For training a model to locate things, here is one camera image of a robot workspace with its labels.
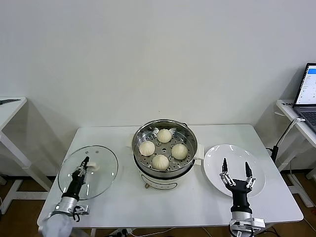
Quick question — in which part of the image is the stainless steel steamer basket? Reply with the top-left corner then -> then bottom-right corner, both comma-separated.
131,119 -> 198,173

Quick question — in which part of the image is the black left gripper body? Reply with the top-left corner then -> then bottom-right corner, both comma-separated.
66,176 -> 86,198

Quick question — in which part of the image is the white electric cooker pot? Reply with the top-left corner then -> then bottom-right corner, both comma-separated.
125,142 -> 205,191

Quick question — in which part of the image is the white round plate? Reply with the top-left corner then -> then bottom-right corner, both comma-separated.
202,144 -> 267,199

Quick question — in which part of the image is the round glass pot lid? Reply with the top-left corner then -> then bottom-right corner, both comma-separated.
58,145 -> 119,200

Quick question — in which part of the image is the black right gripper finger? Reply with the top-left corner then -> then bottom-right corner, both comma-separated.
219,158 -> 236,188
244,161 -> 257,190

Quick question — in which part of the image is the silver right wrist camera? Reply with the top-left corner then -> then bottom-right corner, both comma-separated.
251,218 -> 266,229

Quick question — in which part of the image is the white power strip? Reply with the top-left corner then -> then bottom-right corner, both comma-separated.
108,228 -> 134,237

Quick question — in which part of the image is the white steamed baozi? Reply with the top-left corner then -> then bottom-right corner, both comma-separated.
139,141 -> 156,157
157,128 -> 173,143
171,144 -> 189,160
151,154 -> 170,171

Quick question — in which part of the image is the grey open laptop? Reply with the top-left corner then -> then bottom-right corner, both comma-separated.
292,63 -> 316,135

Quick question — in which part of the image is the dark grey flat device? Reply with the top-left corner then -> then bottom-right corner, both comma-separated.
0,98 -> 21,106

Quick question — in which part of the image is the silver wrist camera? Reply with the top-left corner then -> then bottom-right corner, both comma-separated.
75,204 -> 90,216
251,218 -> 266,229

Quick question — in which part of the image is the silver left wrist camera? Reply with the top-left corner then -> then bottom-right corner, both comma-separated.
75,204 -> 90,216

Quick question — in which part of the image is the black power cable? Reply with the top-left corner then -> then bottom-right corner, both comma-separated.
265,128 -> 293,168

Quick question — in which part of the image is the white laptop cable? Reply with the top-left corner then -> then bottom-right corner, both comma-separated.
283,117 -> 306,139

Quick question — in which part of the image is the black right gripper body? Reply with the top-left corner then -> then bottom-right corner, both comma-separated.
230,178 -> 251,213

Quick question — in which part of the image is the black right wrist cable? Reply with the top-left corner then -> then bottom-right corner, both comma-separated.
229,221 -> 255,237

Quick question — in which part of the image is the white side table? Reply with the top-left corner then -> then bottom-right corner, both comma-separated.
0,96 -> 52,215
275,98 -> 316,208

